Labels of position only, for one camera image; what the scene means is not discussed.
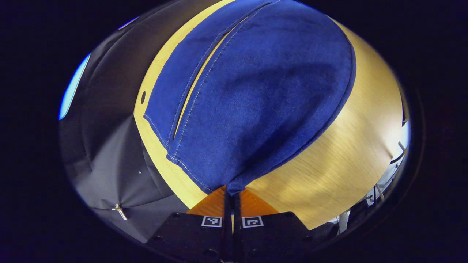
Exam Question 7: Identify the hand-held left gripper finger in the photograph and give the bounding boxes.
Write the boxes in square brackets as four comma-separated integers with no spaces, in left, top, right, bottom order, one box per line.
[146,185,234,263]
[233,188,316,263]

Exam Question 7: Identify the blue jeans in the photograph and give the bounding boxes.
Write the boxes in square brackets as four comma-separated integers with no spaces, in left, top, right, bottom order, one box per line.
[143,0,357,196]

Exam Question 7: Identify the white clip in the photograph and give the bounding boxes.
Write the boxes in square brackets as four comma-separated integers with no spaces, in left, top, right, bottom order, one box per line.
[111,203,129,221]

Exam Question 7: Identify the black backdrop cloth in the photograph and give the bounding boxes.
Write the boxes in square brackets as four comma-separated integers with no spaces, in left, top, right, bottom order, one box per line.
[58,3,191,244]

